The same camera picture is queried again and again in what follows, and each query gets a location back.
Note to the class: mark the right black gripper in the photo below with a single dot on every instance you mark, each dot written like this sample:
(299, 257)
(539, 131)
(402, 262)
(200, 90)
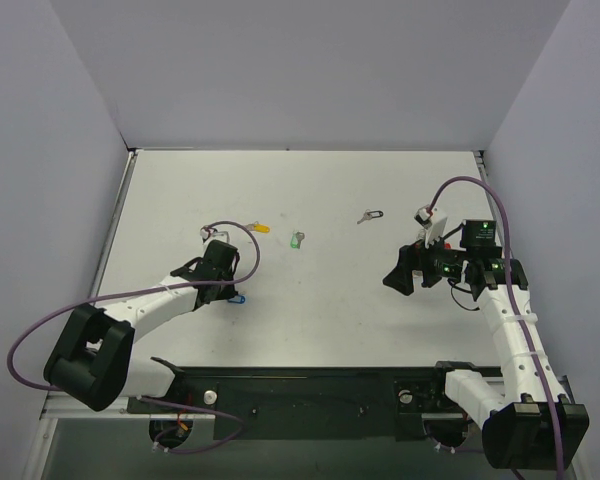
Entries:
(421, 270)

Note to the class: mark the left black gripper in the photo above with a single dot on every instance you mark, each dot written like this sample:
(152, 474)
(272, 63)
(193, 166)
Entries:
(225, 288)

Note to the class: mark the key with blue tag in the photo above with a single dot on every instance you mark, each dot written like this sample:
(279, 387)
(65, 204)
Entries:
(238, 299)

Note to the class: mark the red keyring with keys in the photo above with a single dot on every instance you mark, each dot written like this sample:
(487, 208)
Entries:
(421, 235)

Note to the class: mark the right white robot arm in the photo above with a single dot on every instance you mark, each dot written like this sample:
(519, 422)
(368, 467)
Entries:
(517, 350)

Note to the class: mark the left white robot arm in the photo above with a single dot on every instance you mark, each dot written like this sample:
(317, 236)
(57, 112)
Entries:
(92, 359)

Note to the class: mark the key with yellow tag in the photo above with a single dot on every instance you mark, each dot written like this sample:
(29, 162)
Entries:
(257, 227)

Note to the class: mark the key with black tag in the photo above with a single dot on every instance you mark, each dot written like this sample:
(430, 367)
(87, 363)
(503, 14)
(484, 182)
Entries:
(370, 215)

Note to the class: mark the key with green tag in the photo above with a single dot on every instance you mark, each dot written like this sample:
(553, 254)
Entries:
(297, 239)

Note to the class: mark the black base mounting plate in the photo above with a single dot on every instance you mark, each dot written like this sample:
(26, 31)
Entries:
(325, 403)

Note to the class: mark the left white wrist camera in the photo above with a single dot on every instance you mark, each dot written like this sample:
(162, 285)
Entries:
(208, 233)

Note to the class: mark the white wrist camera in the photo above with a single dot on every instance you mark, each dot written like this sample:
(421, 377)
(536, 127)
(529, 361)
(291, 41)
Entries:
(433, 222)
(208, 233)

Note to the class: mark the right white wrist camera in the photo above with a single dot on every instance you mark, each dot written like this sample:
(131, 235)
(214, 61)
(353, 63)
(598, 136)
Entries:
(433, 222)

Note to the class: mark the aluminium frame rail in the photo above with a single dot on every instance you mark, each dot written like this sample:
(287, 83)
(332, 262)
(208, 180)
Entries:
(170, 425)

